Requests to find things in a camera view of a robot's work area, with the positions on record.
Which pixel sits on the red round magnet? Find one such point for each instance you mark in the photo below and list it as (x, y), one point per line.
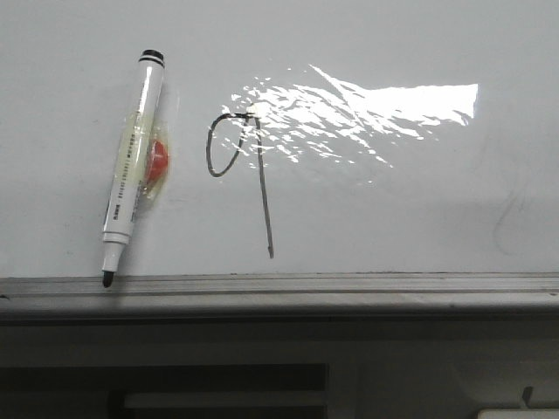
(158, 161)

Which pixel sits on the white whiteboard marker pen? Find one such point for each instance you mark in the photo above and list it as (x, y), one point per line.
(131, 162)

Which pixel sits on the white box bottom right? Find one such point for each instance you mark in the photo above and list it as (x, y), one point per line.
(525, 413)

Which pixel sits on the aluminium whiteboard frame rail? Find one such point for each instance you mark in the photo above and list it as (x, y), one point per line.
(280, 295)

